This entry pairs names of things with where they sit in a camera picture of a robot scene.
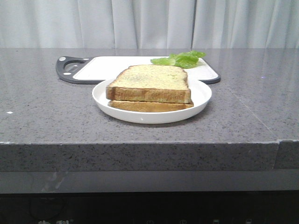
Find white grey cutting board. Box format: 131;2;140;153
56;56;221;84

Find white round plate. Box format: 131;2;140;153
92;79;212;124

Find green lettuce leaf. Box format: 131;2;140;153
150;50;206;69

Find white curtain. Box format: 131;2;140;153
0;0;299;49

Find toasted bread slice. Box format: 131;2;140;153
108;100;194;112
106;65;192;104

